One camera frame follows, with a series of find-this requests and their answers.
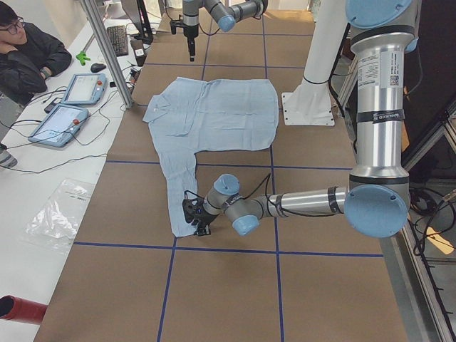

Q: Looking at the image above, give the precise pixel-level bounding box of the lower blue teach pendant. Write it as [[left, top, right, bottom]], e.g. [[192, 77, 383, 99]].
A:
[[28, 104, 89, 147]]

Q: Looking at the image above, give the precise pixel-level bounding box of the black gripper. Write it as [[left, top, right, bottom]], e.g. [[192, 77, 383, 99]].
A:
[[170, 19, 195, 62], [182, 198, 214, 236]]

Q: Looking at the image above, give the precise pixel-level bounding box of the seated person in black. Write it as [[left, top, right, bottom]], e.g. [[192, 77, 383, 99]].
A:
[[1, 2, 73, 106]]

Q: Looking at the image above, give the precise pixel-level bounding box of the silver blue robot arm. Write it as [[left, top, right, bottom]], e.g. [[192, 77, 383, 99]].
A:
[[170, 0, 269, 62], [182, 1, 421, 238]]

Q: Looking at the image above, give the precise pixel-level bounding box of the red cylinder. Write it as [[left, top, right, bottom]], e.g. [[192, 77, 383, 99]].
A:
[[1, 295, 48, 325]]

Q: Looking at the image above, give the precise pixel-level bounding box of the upper blue teach pendant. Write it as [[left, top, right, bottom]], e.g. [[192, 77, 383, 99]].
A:
[[61, 73, 107, 106]]

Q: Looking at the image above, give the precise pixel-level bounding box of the light blue button shirt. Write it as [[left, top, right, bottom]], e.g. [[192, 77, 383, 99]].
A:
[[143, 77, 279, 237]]

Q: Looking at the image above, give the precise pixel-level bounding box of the small black phone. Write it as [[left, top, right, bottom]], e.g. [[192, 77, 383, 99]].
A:
[[43, 98, 61, 113]]

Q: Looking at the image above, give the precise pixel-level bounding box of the aluminium frame post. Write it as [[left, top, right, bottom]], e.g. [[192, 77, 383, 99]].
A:
[[81, 0, 133, 109]]

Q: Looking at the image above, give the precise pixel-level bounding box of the white pedestal column base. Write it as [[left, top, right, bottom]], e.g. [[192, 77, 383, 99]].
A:
[[281, 0, 348, 127]]

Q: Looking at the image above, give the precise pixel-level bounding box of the green plastic tool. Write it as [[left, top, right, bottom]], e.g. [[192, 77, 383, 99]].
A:
[[76, 51, 90, 66]]

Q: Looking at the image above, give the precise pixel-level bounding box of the blue teach pendant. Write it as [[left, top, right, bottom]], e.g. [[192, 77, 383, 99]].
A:
[[61, 73, 107, 106], [28, 104, 89, 147]]

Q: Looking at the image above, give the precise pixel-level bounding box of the black computer mouse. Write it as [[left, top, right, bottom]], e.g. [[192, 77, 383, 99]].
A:
[[90, 63, 107, 73]]

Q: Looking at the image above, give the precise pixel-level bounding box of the clear plastic bag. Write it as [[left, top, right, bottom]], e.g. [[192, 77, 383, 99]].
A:
[[22, 178, 95, 254]]

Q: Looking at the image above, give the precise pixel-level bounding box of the black keyboard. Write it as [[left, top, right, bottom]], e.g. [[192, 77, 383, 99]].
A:
[[106, 25, 128, 56]]

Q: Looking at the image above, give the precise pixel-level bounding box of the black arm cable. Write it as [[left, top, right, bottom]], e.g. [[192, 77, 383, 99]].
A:
[[183, 172, 343, 217]]

